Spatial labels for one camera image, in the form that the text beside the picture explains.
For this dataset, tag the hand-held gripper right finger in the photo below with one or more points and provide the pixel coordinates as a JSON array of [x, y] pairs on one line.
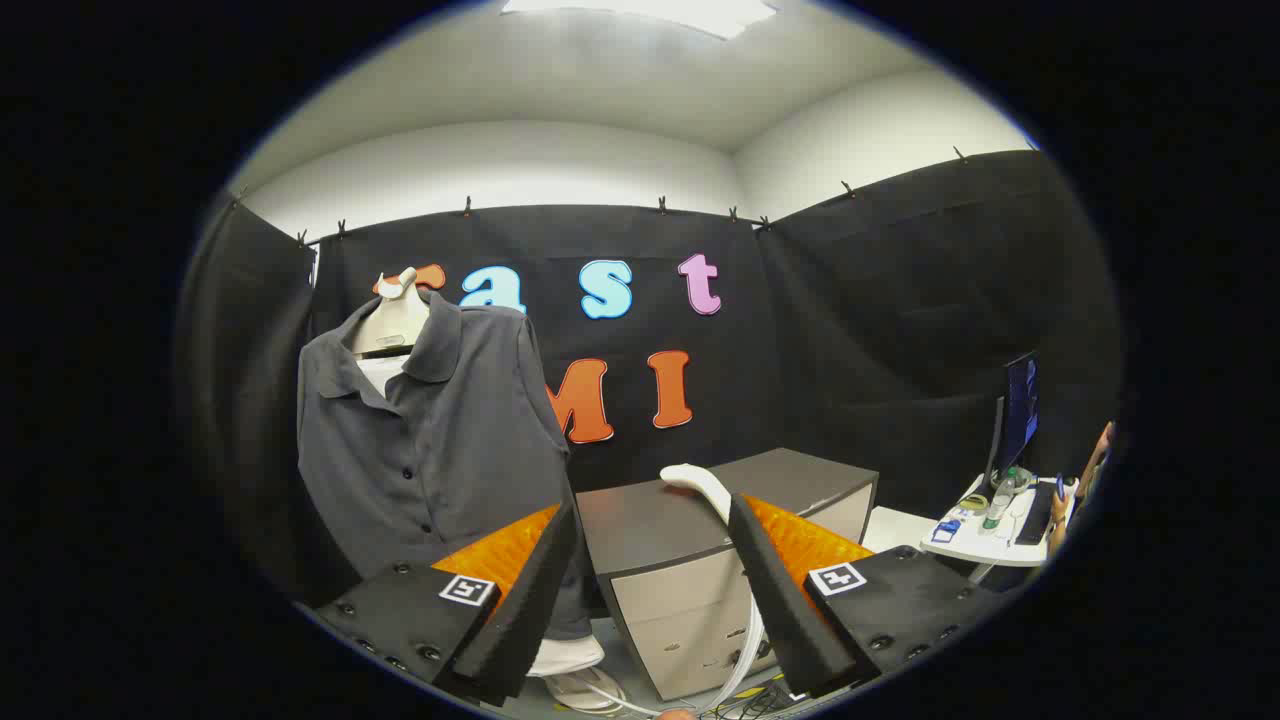
[[785, 610]]

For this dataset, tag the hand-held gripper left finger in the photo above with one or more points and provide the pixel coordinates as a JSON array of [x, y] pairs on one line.
[[530, 610]]

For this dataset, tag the dark grey collared shirt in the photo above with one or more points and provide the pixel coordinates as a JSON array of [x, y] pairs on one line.
[[450, 440]]

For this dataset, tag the white steamer base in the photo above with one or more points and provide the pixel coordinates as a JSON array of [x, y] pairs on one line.
[[570, 655]]

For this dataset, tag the cream garment hanger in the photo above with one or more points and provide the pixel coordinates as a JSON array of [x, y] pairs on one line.
[[390, 320]]

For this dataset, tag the grey drawer cabinet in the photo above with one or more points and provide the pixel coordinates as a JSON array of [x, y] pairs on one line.
[[660, 600]]

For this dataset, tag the small blue packet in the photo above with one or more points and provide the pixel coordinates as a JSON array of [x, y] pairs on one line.
[[945, 529]]

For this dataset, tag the white side table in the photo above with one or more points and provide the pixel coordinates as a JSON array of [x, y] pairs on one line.
[[975, 545]]

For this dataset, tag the yellow tape roll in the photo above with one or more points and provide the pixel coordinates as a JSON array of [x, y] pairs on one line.
[[973, 503]]

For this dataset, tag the clear plastic bottle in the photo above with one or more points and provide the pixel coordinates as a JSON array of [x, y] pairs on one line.
[[997, 510]]

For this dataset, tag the black keyboard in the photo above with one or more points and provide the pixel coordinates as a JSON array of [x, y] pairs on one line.
[[1035, 515]]

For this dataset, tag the white pad behind shirt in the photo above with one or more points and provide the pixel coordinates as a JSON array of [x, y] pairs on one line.
[[383, 372]]

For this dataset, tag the black backdrop cloth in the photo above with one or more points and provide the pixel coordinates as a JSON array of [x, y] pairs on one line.
[[850, 330]]

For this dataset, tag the black computer monitor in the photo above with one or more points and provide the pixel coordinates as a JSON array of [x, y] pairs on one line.
[[1020, 410]]

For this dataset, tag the ceiling light panel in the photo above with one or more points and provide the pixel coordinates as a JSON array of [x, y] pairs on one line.
[[690, 12]]

